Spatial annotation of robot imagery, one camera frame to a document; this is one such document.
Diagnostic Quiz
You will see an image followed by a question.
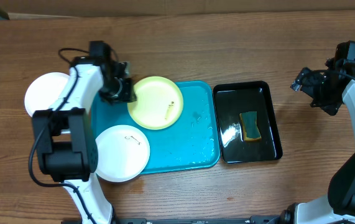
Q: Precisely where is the yellow-green plate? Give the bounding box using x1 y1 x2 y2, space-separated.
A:
127 77 184 130

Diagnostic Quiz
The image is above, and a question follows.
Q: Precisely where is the white plate with stain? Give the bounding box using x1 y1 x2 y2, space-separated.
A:
24 72 69 117

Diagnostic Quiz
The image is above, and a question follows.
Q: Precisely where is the yellow green sponge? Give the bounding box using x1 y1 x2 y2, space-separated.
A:
239 111 262 141

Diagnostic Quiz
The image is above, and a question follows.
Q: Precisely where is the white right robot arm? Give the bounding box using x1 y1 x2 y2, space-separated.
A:
271 57 355 224

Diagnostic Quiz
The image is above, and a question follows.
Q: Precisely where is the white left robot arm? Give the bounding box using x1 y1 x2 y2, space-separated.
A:
28 55 135 223

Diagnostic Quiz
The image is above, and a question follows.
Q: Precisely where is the white plate at tray corner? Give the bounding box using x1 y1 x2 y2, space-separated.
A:
96 125 150 182

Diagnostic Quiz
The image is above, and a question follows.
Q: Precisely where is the blue plastic tray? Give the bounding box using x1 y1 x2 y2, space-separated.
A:
91 80 221 174

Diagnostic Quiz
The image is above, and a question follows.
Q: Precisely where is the black water tray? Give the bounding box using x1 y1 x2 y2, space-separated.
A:
213 81 283 164

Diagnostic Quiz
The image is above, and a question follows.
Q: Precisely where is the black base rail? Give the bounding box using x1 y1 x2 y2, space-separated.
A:
111 215 280 224

